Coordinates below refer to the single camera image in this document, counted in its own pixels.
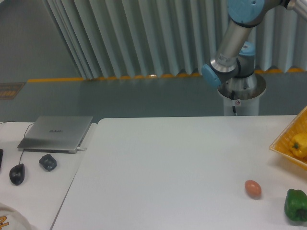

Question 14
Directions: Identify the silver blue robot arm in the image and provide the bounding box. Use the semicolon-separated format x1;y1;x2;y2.
201;0;307;87

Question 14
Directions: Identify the yellow bell pepper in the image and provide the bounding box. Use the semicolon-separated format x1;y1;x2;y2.
289;133;307;158

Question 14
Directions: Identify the green bell pepper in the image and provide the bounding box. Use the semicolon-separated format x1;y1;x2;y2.
284;189;307;222

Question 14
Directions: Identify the white folding screen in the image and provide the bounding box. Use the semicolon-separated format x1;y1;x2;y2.
44;0;307;80

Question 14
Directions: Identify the silver closed laptop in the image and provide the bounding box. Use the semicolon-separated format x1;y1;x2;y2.
17;115;93;153

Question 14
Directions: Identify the small black plastic device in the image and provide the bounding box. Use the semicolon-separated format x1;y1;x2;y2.
39;154;57;172

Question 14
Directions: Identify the brown egg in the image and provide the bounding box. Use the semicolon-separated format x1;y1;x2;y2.
244;180;262;198

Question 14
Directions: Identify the yellow plastic basket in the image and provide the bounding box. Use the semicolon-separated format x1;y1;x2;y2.
270;107;307;170

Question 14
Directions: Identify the black computer mouse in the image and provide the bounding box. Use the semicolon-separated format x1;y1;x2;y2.
9;163;25;185

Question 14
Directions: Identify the black flat device edge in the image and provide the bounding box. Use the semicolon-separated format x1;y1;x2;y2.
0;149;4;170

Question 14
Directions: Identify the white cloth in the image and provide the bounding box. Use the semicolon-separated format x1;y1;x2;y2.
0;203;32;230

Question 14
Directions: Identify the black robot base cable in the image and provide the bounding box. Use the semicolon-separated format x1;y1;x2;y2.
230;90;238;116

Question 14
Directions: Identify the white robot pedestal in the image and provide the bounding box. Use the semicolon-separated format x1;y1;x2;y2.
218;74;266;116

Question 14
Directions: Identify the black mouse cable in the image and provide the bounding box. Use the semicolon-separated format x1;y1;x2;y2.
0;121;35;166

